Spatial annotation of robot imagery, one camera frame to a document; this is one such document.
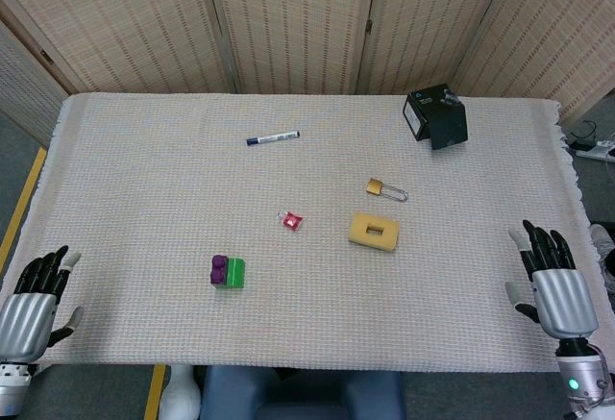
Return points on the white power strip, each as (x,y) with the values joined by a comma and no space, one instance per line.
(596,151)

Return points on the red candy packet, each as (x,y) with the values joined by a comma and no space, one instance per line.
(292,220)

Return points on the white robot body part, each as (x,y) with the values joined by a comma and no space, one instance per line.
(179,396)

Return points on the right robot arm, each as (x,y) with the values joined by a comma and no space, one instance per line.
(583,379)

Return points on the blue white marker pen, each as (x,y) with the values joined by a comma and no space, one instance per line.
(274,138)

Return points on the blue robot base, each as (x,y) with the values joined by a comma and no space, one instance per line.
(298,393)

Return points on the white woven tablecloth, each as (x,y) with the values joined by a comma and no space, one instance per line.
(144,199)

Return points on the black cardboard box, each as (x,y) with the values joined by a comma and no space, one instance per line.
(439,117)

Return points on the yellow sponge with rectangular hole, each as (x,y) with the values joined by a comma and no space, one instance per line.
(360,230)

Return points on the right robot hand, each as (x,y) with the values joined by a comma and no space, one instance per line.
(562,300)

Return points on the brass padlock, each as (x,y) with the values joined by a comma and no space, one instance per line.
(375,186)

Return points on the beige woven folding screen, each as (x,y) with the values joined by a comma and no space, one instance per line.
(298,21)

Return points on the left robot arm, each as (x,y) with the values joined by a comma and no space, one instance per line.
(14,386)

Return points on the purple toy brick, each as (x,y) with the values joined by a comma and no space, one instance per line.
(218,268)

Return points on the green toy brick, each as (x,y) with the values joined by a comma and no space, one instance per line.
(236,273)

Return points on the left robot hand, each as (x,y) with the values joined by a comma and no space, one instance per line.
(26,316)

